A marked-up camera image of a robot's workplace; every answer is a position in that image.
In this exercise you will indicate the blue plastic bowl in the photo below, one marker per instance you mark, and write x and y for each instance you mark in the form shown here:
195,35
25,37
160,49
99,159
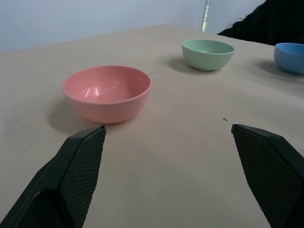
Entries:
290,59

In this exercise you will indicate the dark clothed person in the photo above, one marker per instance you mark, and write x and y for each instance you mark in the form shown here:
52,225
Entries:
268,21

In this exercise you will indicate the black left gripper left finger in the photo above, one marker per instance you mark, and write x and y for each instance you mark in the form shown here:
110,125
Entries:
71,180

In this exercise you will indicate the silver vertical wall strip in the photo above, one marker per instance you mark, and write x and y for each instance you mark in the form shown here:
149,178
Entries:
205,15

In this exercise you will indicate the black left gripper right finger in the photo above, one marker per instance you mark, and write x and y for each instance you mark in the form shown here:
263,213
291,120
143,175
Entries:
268,171

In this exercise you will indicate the green plastic bowl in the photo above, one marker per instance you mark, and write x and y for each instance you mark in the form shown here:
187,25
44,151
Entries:
207,55

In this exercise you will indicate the pink plastic bowl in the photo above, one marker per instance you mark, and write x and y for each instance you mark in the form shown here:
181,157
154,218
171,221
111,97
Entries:
107,95

